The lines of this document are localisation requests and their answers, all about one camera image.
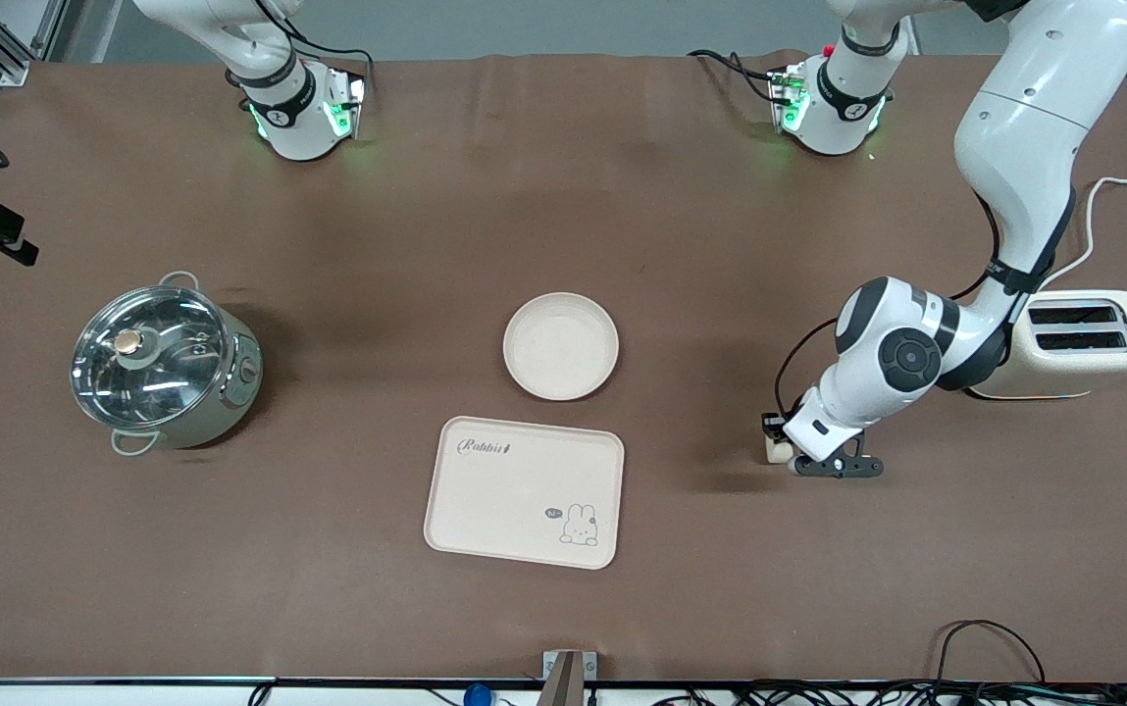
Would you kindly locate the cream round plate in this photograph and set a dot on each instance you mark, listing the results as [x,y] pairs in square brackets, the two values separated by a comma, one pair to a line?
[560,346]

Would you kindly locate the grey metal camera bracket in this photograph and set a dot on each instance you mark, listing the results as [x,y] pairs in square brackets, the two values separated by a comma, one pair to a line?
[568,677]

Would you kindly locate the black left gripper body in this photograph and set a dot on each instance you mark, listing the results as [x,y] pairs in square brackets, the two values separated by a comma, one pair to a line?
[774,426]

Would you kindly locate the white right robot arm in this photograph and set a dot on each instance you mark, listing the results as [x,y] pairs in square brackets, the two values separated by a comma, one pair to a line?
[293,118]

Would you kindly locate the cream two-slot toaster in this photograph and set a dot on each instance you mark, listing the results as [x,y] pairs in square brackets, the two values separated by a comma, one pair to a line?
[1083,373]

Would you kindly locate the steel pot with glass lid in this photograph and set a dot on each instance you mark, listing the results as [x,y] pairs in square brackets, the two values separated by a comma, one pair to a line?
[230,402]

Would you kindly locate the cream rabbit print tray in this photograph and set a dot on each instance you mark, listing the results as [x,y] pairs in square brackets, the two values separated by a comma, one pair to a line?
[514,500]

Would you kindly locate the small blue round object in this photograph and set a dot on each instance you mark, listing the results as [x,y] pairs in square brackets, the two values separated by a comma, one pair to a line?
[478,696]

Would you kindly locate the small pale bun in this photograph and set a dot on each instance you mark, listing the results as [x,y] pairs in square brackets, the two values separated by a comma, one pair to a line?
[779,453]

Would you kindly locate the glass pot lid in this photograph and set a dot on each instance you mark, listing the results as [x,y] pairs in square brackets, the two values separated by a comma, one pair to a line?
[151,358]

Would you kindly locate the brown table mat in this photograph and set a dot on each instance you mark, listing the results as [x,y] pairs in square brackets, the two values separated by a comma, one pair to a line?
[563,216]

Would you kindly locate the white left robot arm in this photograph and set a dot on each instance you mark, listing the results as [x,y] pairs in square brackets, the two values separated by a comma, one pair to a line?
[1024,127]

